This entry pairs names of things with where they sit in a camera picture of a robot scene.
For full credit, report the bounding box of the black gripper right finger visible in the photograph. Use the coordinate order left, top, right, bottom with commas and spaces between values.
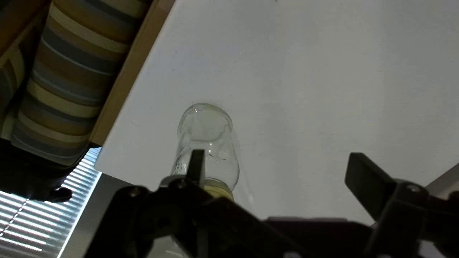
345, 152, 459, 258

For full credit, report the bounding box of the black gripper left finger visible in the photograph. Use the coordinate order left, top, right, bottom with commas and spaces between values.
85, 148, 299, 258

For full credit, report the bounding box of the gold metal jar lid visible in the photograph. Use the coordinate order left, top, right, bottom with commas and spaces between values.
160, 174, 236, 201

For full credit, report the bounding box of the clear glass jar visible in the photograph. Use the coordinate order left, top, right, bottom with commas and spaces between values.
171, 102, 242, 192

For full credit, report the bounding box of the white rectangular board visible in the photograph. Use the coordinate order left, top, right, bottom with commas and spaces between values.
94, 0, 459, 258

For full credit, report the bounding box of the wooden table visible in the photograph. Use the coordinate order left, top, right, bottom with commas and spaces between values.
88, 0, 177, 148

